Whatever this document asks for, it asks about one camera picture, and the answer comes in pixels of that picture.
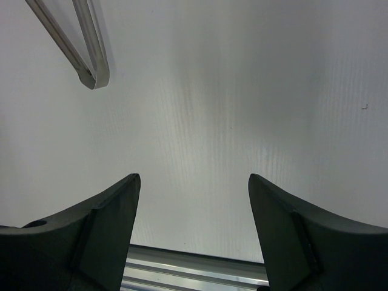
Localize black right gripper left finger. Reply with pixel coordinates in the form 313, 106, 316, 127
1, 173, 141, 290

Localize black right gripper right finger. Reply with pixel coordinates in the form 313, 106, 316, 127
249, 174, 387, 290

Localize stainless steel tongs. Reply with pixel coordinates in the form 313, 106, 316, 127
26, 1, 110, 90

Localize aluminium front rail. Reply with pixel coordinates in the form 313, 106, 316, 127
120, 244, 270, 290

